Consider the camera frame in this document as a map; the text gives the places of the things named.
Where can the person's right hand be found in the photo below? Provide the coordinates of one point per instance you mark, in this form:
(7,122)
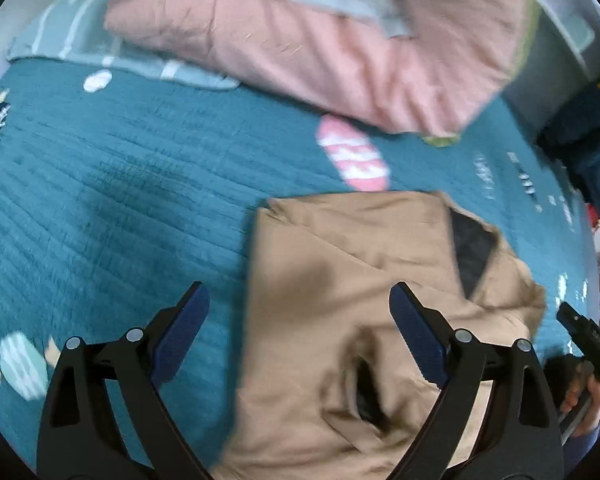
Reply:
(575,395)

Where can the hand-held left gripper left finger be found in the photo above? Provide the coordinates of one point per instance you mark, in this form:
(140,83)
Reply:
(180,335)

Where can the light blue striped pillow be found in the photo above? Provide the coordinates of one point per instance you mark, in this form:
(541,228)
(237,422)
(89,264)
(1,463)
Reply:
(70,35)

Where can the teal quilted bed mat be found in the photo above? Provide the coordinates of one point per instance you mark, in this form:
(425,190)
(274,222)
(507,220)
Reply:
(130,185)

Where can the tan jacket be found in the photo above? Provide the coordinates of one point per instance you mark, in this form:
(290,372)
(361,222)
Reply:
(320,240)

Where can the pink quilt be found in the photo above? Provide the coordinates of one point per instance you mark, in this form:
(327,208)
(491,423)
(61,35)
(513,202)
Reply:
(330,50)

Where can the yellow and navy puffer jacket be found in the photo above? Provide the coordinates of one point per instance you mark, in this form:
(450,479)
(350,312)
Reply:
(590,125)

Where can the red cartoon pillow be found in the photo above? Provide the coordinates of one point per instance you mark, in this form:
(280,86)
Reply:
(593,213)

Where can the person's right forearm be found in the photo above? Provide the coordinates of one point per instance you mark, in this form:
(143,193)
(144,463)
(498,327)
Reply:
(577,452)

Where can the teal bunk bed frame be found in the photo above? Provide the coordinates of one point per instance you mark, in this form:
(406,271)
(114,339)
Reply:
(555,60)

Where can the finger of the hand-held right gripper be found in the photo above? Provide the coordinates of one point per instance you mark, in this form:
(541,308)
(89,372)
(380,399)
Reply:
(585,332)

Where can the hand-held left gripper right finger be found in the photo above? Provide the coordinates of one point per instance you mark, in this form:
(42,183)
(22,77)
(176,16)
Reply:
(420,340)

